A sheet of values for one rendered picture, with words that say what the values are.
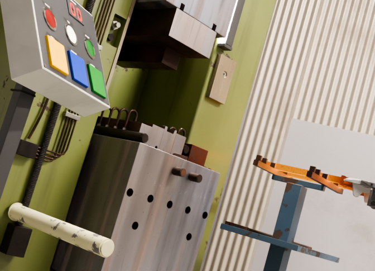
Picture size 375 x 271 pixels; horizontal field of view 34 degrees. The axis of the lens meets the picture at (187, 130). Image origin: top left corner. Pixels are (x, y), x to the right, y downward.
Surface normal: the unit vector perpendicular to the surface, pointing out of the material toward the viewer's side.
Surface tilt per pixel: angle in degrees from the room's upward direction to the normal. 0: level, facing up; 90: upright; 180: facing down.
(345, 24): 90
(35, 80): 150
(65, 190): 90
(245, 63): 90
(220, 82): 90
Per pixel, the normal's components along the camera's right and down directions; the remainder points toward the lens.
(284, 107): -0.33, -0.22
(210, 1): 0.69, 0.11
